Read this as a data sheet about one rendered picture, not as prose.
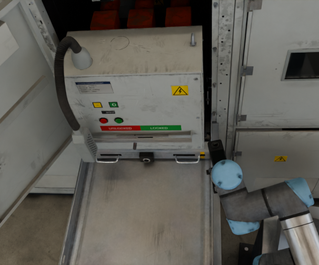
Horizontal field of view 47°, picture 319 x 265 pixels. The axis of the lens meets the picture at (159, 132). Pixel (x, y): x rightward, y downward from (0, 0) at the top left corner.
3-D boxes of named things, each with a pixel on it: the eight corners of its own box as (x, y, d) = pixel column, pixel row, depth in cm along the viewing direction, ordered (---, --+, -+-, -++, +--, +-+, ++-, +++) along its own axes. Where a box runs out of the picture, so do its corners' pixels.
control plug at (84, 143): (95, 162, 148) (82, 139, 134) (83, 162, 149) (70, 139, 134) (98, 145, 152) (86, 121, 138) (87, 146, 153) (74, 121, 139)
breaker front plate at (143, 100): (203, 152, 156) (200, 75, 116) (91, 152, 162) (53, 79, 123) (203, 150, 156) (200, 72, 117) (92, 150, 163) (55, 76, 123)
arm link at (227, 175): (219, 196, 92) (207, 164, 94) (217, 194, 103) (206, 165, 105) (249, 186, 92) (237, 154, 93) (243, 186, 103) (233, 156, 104)
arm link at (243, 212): (273, 226, 90) (258, 183, 92) (230, 238, 94) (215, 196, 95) (275, 221, 98) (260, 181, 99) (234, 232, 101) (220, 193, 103)
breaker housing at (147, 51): (205, 151, 156) (202, 71, 116) (91, 150, 163) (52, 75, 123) (205, 63, 184) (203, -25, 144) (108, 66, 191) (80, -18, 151)
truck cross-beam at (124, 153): (210, 158, 159) (210, 151, 154) (88, 158, 166) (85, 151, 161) (210, 148, 162) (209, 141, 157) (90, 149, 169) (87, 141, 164)
